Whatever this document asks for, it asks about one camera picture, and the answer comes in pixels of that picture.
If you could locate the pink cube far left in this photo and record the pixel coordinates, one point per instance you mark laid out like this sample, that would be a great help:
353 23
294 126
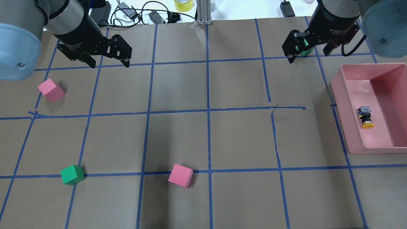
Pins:
51 90

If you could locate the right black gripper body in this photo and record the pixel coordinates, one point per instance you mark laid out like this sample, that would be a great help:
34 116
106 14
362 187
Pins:
327 24

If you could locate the yellow tape roll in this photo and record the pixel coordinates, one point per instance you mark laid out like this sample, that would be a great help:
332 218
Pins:
183 5

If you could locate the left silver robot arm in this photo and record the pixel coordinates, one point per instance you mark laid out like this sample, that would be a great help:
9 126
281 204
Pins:
21 27

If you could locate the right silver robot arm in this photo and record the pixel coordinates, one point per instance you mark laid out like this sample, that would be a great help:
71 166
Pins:
382 22

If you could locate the green cube near left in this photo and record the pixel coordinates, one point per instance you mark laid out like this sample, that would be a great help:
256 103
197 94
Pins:
72 175

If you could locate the pink cube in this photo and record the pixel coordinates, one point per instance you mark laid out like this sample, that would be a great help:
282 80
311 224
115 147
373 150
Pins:
51 90
181 175

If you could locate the pink plastic bin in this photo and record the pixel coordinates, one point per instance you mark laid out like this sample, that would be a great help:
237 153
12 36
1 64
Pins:
383 88

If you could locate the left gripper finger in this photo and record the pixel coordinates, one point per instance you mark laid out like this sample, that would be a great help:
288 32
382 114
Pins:
120 50
81 56

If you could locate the aluminium frame post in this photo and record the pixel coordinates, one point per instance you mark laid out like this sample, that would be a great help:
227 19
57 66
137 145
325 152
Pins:
203 9

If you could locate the green cube far right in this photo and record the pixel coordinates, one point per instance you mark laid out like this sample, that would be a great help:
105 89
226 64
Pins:
308 51

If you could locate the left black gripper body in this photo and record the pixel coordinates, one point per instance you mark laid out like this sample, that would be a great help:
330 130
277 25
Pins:
82 35

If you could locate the pink cube centre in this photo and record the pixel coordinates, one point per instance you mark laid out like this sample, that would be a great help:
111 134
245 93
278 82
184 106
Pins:
181 175

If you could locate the green cube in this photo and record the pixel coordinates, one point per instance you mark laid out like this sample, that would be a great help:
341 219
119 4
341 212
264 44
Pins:
72 175
308 51

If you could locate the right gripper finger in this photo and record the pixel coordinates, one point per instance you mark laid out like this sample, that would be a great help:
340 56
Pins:
330 46
292 46

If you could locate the black power adapter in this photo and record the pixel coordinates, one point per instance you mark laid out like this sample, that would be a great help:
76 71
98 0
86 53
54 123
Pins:
100 11

